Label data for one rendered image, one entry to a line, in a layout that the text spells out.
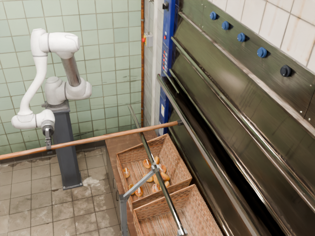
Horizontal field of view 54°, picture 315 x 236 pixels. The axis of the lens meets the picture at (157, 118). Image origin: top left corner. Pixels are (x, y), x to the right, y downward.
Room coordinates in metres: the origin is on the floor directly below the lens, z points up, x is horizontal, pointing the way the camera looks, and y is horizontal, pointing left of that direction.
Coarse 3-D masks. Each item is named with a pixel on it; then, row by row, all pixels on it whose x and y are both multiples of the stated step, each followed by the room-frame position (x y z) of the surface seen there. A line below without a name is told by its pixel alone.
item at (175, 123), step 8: (144, 128) 1.73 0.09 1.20; (152, 128) 1.74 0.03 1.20; (104, 136) 1.63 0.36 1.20; (112, 136) 1.65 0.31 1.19; (56, 144) 1.54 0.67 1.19; (64, 144) 1.54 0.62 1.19; (72, 144) 1.55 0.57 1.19; (16, 152) 1.45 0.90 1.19; (24, 152) 1.46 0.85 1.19; (32, 152) 1.47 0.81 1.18
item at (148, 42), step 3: (144, 33) 2.75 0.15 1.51; (147, 33) 2.75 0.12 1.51; (150, 33) 2.75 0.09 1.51; (144, 36) 2.72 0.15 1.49; (147, 36) 2.68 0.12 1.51; (150, 36) 2.69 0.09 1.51; (147, 39) 2.67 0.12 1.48; (150, 39) 2.68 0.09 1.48; (144, 42) 2.72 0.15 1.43; (147, 42) 2.67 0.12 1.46; (150, 42) 2.68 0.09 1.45; (147, 45) 2.67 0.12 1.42; (150, 45) 2.68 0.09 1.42
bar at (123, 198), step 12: (132, 108) 2.03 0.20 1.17; (144, 144) 1.60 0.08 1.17; (156, 168) 1.37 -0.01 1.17; (144, 180) 1.36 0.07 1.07; (132, 192) 1.33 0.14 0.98; (168, 192) 1.19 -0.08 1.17; (120, 204) 1.30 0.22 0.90; (168, 204) 1.11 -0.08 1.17; (120, 216) 1.32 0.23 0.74; (180, 228) 0.95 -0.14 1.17
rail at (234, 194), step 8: (160, 80) 2.04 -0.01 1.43; (168, 88) 1.90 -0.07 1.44; (176, 104) 1.71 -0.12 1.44; (184, 112) 1.62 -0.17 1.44; (192, 128) 1.46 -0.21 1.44; (200, 144) 1.33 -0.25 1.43; (208, 152) 1.25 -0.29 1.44; (216, 168) 1.14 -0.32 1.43; (224, 176) 1.08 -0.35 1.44; (232, 192) 0.98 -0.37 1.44; (240, 200) 0.93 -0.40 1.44; (240, 208) 0.90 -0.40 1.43; (248, 216) 0.85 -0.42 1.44; (256, 224) 0.81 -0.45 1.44; (256, 232) 0.77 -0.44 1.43
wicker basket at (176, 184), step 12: (156, 144) 2.07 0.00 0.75; (168, 144) 2.03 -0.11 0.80; (120, 156) 1.97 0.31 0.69; (132, 156) 2.00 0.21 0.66; (168, 156) 1.96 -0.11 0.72; (180, 156) 1.83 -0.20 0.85; (120, 168) 1.79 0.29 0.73; (132, 168) 1.93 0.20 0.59; (144, 168) 1.94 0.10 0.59; (168, 168) 1.89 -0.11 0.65; (180, 168) 1.76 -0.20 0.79; (132, 180) 1.79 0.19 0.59; (180, 180) 1.70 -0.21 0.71; (144, 192) 1.66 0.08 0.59; (156, 192) 1.51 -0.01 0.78; (132, 204) 1.45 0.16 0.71; (144, 204) 1.48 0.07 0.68
